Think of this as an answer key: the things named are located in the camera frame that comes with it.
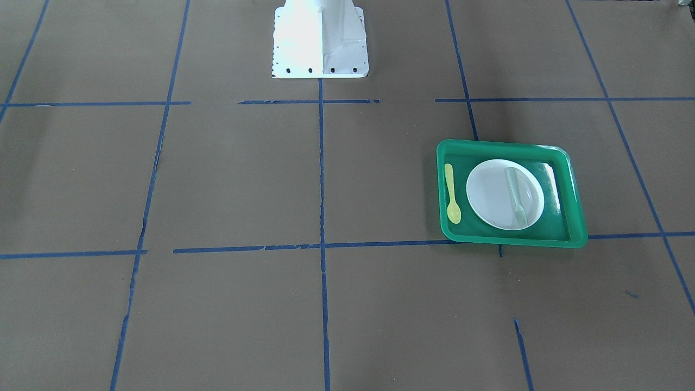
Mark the pale green plastic fork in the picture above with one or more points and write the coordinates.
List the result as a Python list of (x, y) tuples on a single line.
[(519, 211)]

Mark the yellow plastic spoon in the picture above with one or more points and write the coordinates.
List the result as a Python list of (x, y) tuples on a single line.
[(453, 210)]

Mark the white round plate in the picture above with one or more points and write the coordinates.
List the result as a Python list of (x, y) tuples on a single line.
[(490, 197)]

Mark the green plastic tray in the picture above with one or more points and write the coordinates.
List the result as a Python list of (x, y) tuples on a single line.
[(562, 223)]

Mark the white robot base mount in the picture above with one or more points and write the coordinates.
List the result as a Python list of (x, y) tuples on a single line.
[(319, 39)]

